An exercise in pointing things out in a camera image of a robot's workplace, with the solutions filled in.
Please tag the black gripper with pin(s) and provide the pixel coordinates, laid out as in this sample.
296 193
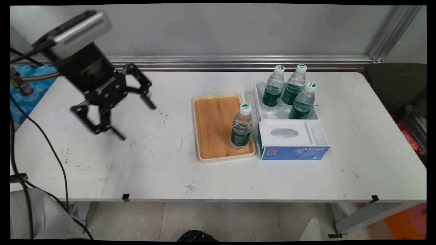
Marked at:
90 73

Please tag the green label water bottle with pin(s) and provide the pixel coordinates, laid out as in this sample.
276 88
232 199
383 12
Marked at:
293 90
272 92
241 131
302 103

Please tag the cream tray with bamboo base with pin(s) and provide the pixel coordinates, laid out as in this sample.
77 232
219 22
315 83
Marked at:
213 126

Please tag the blue foam mat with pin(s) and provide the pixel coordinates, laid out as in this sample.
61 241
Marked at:
30 98

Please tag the colourful printed can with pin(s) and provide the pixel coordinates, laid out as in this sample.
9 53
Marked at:
21 85

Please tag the white open box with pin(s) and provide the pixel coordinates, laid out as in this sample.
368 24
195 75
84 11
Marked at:
258 102

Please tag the black round object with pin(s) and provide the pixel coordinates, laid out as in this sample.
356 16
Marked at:
197 236

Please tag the blue and white tissue box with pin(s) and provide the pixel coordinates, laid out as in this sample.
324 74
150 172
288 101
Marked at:
289 151

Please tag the dark grey chair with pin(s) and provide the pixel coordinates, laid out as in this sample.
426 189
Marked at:
391 85

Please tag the black tape mark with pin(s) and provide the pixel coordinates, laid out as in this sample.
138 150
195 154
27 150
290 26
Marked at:
375 198

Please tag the white table leg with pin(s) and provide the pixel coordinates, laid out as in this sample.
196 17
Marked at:
368 216

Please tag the red bag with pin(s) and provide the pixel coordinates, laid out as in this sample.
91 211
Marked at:
408 136

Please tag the orange crate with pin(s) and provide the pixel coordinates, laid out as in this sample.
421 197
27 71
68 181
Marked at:
407 221

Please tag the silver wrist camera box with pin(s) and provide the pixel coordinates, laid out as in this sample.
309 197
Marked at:
76 32

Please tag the aluminium frame rail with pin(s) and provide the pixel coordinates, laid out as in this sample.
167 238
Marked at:
238 63

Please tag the aluminium frame post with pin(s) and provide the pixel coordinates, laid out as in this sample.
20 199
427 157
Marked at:
391 34

